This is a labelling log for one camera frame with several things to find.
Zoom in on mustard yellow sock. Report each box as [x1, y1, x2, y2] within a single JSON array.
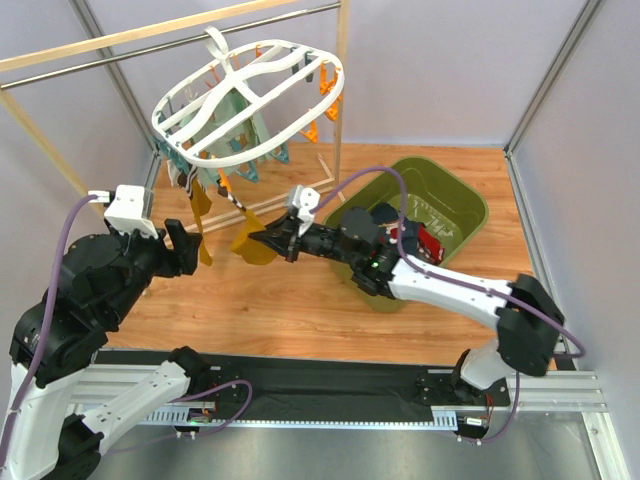
[[189, 178, 213, 266], [217, 181, 277, 266]]

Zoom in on red panda sock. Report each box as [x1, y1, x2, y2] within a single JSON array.
[[418, 226, 445, 265]]

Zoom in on white round clip hanger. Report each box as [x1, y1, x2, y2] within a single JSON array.
[[151, 26, 345, 169]]

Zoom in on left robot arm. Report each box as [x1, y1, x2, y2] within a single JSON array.
[[1, 219, 209, 479]]

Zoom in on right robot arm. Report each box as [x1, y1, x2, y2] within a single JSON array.
[[249, 207, 564, 390]]

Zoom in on white sock black stripes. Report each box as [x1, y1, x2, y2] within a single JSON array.
[[167, 159, 192, 190]]

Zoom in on mint green cartoon sock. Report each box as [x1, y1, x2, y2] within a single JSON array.
[[250, 112, 290, 164]]

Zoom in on olive green plastic basket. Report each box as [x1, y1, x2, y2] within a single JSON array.
[[319, 155, 489, 314]]

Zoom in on metal hanging rod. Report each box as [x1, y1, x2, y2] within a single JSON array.
[[0, 0, 344, 90]]

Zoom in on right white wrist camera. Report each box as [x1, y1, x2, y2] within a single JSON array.
[[285, 185, 321, 237]]

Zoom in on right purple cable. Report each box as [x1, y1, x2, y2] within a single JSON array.
[[314, 167, 586, 359]]

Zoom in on purple cable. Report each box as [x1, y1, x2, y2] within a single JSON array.
[[314, 167, 586, 359], [0, 193, 109, 461]]

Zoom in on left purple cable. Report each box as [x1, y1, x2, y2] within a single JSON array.
[[0, 193, 109, 461]]

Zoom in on wooden drying rack frame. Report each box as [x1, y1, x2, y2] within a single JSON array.
[[0, 0, 351, 241]]

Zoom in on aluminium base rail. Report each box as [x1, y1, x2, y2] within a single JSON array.
[[64, 364, 609, 431]]

